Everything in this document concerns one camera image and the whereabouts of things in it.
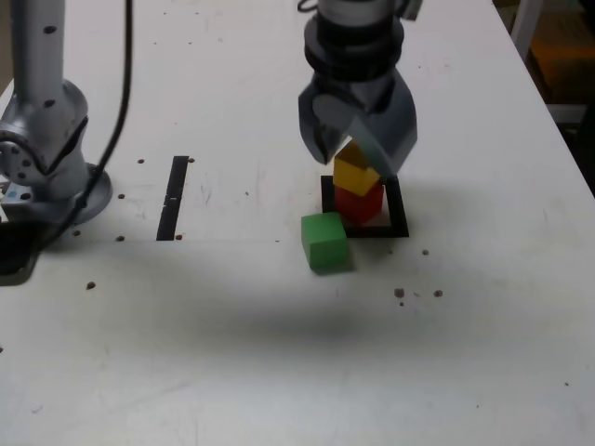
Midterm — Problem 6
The white label with blue dot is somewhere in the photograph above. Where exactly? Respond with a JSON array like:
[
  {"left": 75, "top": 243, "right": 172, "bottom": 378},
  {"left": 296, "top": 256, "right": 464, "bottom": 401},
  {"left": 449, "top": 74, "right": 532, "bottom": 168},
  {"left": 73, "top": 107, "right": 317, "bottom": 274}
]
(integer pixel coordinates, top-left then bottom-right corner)
[{"left": 0, "top": 183, "right": 32, "bottom": 206}]

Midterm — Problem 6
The red cube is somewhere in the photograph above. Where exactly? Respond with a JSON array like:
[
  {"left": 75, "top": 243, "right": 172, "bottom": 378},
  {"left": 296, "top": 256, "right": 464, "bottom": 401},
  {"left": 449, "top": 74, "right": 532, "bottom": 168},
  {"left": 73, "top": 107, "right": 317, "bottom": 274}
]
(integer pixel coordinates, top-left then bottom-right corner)
[{"left": 335, "top": 183, "right": 386, "bottom": 226}]

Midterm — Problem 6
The yellow-brown box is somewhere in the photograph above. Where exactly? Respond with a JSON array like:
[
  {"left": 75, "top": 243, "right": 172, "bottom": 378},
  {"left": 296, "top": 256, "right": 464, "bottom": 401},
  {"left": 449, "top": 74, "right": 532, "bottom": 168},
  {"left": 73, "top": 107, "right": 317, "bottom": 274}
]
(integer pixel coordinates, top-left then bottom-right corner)
[{"left": 529, "top": 8, "right": 595, "bottom": 104}]

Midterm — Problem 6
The black cable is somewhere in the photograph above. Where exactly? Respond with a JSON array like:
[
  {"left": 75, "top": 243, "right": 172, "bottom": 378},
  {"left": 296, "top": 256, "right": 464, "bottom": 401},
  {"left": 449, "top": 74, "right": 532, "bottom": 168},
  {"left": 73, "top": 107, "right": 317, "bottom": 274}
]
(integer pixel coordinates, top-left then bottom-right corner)
[{"left": 41, "top": 0, "right": 320, "bottom": 247}]

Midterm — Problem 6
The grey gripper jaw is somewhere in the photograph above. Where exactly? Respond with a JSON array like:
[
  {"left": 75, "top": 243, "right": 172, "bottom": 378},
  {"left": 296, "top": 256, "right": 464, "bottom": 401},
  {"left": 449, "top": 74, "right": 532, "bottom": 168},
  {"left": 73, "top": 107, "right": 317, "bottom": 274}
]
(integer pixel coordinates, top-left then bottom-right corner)
[
  {"left": 297, "top": 77, "right": 337, "bottom": 165},
  {"left": 311, "top": 77, "right": 420, "bottom": 179}
]

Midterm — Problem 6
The green cube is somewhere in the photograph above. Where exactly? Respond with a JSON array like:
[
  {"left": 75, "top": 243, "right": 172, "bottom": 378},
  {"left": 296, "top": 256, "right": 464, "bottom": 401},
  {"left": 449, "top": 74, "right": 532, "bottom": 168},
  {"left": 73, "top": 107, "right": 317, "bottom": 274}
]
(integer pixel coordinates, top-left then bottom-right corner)
[{"left": 300, "top": 212, "right": 350, "bottom": 275}]

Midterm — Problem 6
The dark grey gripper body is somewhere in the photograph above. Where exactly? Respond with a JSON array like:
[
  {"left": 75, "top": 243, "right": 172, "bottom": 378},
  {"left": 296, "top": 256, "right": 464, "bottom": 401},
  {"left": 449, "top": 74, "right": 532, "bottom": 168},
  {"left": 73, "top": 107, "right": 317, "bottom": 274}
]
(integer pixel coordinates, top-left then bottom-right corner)
[{"left": 324, "top": 75, "right": 397, "bottom": 117}]

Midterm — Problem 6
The white metal frame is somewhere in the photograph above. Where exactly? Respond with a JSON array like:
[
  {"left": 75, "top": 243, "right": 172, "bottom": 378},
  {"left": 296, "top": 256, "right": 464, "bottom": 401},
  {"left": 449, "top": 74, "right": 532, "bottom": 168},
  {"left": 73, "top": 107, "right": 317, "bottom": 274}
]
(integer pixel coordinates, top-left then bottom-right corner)
[{"left": 509, "top": 0, "right": 591, "bottom": 125}]

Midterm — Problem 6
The yellow cube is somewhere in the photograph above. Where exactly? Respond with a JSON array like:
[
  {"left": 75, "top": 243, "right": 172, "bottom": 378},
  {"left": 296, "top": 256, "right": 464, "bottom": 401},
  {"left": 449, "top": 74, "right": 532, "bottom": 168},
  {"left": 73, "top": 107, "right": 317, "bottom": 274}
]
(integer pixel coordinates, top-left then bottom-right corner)
[{"left": 333, "top": 141, "right": 383, "bottom": 197}]

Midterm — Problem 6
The black tape square outline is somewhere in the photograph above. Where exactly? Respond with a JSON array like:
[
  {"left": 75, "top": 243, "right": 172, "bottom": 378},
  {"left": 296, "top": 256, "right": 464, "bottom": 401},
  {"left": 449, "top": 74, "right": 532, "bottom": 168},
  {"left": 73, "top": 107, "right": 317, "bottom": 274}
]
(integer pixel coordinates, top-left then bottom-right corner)
[{"left": 320, "top": 174, "right": 411, "bottom": 240}]

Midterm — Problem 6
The black tape strip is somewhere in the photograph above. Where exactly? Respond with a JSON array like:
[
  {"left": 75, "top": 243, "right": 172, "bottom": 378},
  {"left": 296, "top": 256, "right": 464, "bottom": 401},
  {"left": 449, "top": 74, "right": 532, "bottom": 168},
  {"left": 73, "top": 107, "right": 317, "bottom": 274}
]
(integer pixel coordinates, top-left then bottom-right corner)
[{"left": 156, "top": 155, "right": 191, "bottom": 243}]

